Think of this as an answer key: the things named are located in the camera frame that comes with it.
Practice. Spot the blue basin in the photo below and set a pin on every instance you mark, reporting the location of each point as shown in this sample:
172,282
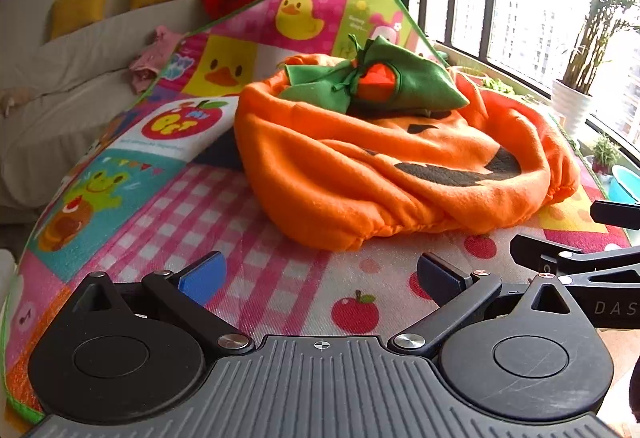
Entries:
625,184

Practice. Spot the beige sofa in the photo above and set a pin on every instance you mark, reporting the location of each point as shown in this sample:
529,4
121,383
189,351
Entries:
75,83

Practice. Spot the tall bamboo plant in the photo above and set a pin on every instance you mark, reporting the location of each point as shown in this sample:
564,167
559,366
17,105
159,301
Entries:
595,33

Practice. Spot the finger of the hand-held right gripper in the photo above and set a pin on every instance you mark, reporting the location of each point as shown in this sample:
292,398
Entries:
545,253
617,215

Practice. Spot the colourful printed play mat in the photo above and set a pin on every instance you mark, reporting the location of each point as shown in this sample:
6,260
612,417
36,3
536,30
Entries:
280,228

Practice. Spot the orange pumpkin costume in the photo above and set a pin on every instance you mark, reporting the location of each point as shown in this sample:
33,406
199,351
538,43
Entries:
325,168

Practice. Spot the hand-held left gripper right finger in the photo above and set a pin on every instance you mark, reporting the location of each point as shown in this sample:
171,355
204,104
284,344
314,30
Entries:
440,279

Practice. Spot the small potted plant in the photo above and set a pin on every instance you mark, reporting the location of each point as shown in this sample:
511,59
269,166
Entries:
602,155

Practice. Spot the white object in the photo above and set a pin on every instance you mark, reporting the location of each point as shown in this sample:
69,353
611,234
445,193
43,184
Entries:
7,273

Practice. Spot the brown plush toy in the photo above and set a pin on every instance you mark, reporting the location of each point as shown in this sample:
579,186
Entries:
9,100

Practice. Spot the white plant pot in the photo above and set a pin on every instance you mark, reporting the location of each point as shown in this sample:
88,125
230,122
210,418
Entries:
572,110

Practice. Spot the pink clothing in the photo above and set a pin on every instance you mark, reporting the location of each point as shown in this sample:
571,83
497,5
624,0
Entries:
155,58

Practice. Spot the green windowsill plants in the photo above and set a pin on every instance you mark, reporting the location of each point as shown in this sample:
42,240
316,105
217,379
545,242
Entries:
495,80

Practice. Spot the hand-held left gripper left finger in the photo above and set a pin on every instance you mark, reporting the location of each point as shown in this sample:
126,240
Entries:
205,277

